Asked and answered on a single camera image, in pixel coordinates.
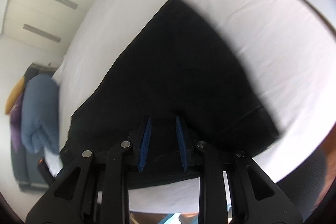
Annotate cream wardrobe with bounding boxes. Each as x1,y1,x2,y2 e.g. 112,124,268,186
0,0,113,56

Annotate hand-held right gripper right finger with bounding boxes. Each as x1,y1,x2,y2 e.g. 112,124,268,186
175,116,305,224

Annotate blue rolled duvet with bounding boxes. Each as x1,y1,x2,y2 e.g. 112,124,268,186
21,74,60,155

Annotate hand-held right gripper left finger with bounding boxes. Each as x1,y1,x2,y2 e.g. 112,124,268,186
25,115,153,224

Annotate yellow pillow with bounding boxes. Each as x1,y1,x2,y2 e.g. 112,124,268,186
5,77,25,115

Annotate black denim pants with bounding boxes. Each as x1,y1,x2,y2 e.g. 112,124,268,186
59,0,282,185

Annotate purple pillow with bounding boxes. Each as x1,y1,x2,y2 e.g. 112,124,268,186
10,94,25,151

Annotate bed with white sheet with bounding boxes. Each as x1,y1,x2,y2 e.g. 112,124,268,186
43,0,336,214

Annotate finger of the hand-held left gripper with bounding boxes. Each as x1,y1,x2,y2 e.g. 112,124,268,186
37,160,56,184

